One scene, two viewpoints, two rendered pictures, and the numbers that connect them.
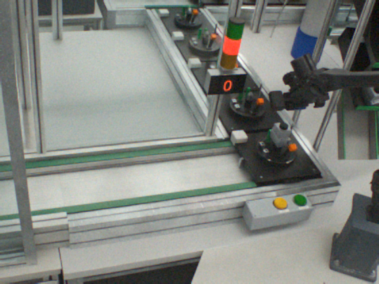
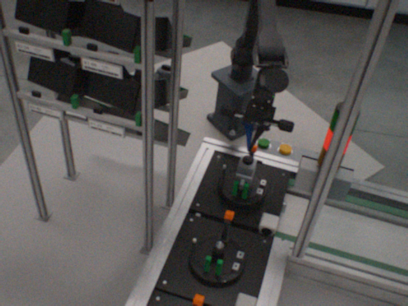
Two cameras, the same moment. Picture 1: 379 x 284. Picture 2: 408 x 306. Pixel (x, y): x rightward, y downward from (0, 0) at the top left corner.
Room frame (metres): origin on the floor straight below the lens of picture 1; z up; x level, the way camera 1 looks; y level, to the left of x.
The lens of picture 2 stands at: (2.12, 0.19, 2.02)
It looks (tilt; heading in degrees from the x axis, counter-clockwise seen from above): 44 degrees down; 217
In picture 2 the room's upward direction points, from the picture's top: 6 degrees clockwise
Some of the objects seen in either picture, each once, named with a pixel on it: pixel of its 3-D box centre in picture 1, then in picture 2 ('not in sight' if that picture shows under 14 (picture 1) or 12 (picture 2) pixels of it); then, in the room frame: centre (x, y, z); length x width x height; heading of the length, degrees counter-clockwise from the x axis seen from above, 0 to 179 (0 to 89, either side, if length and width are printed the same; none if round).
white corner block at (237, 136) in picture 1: (238, 138); (268, 225); (1.34, -0.17, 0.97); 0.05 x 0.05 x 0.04; 24
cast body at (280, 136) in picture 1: (280, 131); (245, 170); (1.30, -0.29, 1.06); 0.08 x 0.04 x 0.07; 25
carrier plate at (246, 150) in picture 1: (274, 155); (241, 191); (1.29, -0.30, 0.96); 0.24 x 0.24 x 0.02; 24
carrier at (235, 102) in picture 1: (248, 101); (218, 252); (1.53, -0.19, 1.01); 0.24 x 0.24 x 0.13; 24
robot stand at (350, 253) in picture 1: (365, 238); (237, 100); (0.98, -0.57, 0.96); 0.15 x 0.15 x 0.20; 78
